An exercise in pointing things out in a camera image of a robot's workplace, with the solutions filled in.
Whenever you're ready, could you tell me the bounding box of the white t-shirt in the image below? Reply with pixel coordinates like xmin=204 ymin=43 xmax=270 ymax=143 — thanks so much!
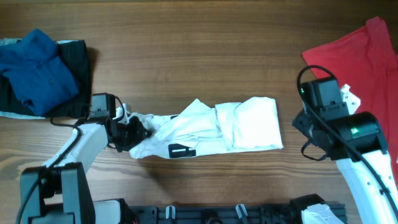
xmin=125 ymin=96 xmax=283 ymax=159

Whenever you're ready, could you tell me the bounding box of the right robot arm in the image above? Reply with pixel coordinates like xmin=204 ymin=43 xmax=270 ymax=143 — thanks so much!
xmin=292 ymin=77 xmax=397 ymax=223

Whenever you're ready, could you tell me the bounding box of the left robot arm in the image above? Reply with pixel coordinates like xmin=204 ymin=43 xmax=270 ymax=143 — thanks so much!
xmin=16 ymin=93 xmax=152 ymax=223

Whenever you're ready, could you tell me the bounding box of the red t-shirt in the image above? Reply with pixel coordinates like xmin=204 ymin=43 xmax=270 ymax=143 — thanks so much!
xmin=302 ymin=17 xmax=397 ymax=179

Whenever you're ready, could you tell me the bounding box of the black folded garment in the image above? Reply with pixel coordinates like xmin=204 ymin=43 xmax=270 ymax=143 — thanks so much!
xmin=1 ymin=40 xmax=92 ymax=118

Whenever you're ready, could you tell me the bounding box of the blue folded shirt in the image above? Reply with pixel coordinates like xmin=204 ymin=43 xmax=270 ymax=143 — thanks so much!
xmin=1 ymin=29 xmax=80 ymax=116

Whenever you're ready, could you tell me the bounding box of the right black cable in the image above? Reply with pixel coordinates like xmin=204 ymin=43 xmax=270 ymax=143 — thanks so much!
xmin=296 ymin=64 xmax=398 ymax=224

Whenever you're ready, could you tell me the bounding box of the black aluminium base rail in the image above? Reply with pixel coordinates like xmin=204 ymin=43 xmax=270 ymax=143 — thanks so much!
xmin=121 ymin=202 xmax=346 ymax=224

